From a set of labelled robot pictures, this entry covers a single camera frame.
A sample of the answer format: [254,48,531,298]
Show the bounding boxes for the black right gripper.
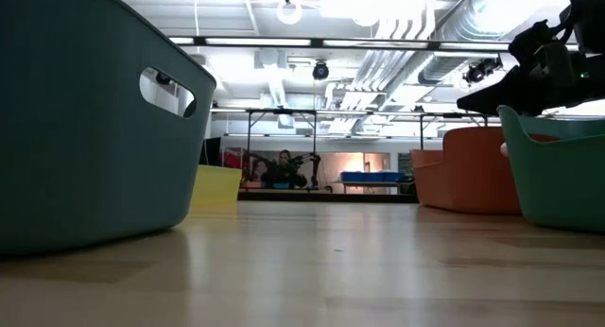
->
[456,18,605,117]

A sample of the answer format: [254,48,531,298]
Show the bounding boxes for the black ceiling spotlight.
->
[461,56,505,86]

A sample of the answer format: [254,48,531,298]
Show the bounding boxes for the orange plastic bin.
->
[409,127,562,215]

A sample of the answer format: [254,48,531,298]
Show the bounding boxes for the green plastic bin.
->
[497,104,605,234]

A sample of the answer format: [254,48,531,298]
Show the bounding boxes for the blue background bins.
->
[339,171,407,184]

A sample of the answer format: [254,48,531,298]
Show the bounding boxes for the background table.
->
[330,180,413,196]

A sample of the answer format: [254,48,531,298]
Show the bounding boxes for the black hanging dome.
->
[311,60,331,81]

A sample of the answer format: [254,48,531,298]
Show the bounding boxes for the person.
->
[271,149,308,189]

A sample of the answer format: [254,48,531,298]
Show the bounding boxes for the white round ceiling lamp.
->
[276,0,304,26]

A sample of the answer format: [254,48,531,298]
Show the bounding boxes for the long ceiling light bar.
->
[167,35,580,54]

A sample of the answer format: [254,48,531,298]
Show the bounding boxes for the red crates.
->
[220,146,247,170]

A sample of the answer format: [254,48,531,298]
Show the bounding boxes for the black monitor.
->
[200,136,222,165]

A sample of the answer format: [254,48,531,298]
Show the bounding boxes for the yellow plastic bin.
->
[190,164,244,211]

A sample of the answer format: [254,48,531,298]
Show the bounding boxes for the dark teal plastic bin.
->
[0,0,217,257]

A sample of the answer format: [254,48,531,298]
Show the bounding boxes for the black metal rack frame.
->
[418,112,489,151]
[244,108,319,170]

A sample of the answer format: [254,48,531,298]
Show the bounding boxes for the silver ceiling duct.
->
[418,0,526,86]

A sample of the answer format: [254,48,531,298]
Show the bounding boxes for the black aluminium table frame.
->
[238,189,420,204]

